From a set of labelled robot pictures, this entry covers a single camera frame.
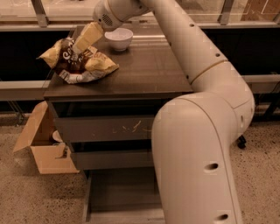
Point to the grey open bottom drawer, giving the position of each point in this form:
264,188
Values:
122,196

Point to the white ceramic bowl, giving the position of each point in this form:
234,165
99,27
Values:
119,39

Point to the black wheeled stand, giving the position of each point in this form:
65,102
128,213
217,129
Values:
241,142

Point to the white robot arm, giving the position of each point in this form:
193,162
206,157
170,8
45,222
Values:
191,134

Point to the open cardboard box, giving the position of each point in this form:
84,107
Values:
51,157

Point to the white cup in box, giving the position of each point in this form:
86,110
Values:
56,136

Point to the brown yellow chip bag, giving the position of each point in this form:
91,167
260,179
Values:
74,68

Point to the grey middle drawer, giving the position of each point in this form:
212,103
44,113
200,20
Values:
112,154

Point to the grey drawer cabinet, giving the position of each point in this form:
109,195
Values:
147,70

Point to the grey top drawer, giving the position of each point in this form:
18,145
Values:
97,121

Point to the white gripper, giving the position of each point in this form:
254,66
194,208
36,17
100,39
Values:
108,14

